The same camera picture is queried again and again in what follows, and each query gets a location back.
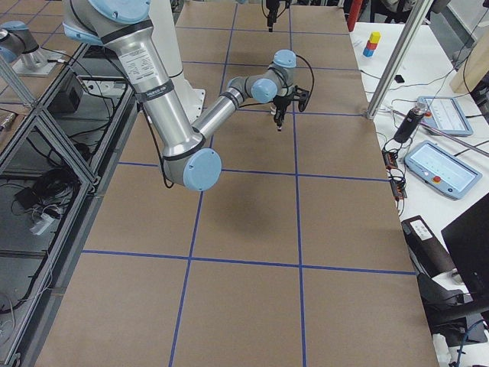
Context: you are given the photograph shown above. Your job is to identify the black monitor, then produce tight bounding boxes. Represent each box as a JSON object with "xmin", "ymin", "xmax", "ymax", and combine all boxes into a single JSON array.
[{"xmin": 442, "ymin": 194, "xmax": 489, "ymax": 297}]

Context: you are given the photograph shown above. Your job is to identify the blue teach pendant near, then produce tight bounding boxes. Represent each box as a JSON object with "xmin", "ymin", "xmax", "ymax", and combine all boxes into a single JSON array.
[{"xmin": 404, "ymin": 141, "xmax": 482, "ymax": 200}]

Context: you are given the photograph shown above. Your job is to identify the orange circuit board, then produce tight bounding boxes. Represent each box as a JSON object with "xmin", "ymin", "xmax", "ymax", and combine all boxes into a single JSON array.
[{"xmin": 382, "ymin": 150, "xmax": 398, "ymax": 169}]

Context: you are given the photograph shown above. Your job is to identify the blue teach pendant far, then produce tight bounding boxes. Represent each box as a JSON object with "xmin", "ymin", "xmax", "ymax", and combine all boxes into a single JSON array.
[{"xmin": 417, "ymin": 96, "xmax": 474, "ymax": 137}]

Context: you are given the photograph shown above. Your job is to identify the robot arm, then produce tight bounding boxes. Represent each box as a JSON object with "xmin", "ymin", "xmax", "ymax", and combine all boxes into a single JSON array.
[{"xmin": 63, "ymin": 1, "xmax": 296, "ymax": 191}]

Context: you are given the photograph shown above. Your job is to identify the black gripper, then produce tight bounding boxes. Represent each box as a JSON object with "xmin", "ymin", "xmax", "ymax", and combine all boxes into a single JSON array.
[
  {"xmin": 266, "ymin": 0, "xmax": 280, "ymax": 31},
  {"xmin": 273, "ymin": 96, "xmax": 292, "ymax": 128}
]

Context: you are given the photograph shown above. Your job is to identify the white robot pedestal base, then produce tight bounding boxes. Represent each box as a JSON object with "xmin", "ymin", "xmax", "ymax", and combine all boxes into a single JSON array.
[{"xmin": 134, "ymin": 1, "xmax": 206, "ymax": 133}]

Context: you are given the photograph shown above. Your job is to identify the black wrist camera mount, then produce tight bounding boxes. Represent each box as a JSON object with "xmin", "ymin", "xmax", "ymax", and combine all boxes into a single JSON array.
[{"xmin": 290, "ymin": 86, "xmax": 310, "ymax": 112}]

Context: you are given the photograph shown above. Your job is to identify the black box with label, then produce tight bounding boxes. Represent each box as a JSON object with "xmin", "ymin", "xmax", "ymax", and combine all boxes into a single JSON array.
[{"xmin": 401, "ymin": 216, "xmax": 455, "ymax": 278}]

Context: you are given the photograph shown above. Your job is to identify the black water bottle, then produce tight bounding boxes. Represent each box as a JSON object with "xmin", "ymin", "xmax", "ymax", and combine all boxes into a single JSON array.
[{"xmin": 393, "ymin": 107, "xmax": 426, "ymax": 144}]

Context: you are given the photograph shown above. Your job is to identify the yellow red blue blocks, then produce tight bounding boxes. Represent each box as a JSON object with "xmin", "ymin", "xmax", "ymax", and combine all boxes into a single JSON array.
[{"xmin": 362, "ymin": 31, "xmax": 381, "ymax": 57}]

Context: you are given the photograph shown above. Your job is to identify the small black square device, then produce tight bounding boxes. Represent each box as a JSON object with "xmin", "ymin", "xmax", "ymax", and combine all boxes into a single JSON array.
[{"xmin": 394, "ymin": 74, "xmax": 404, "ymax": 83}]

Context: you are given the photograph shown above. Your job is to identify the blue teach pendant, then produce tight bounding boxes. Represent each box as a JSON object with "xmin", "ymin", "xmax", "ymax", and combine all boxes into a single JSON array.
[
  {"xmin": 417, "ymin": 96, "xmax": 474, "ymax": 137},
  {"xmin": 404, "ymin": 141, "xmax": 482, "ymax": 200}
]

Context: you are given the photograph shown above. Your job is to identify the aluminium frame post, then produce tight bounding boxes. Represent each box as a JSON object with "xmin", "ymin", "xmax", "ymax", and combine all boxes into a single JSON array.
[{"xmin": 365, "ymin": 0, "xmax": 434, "ymax": 120}]

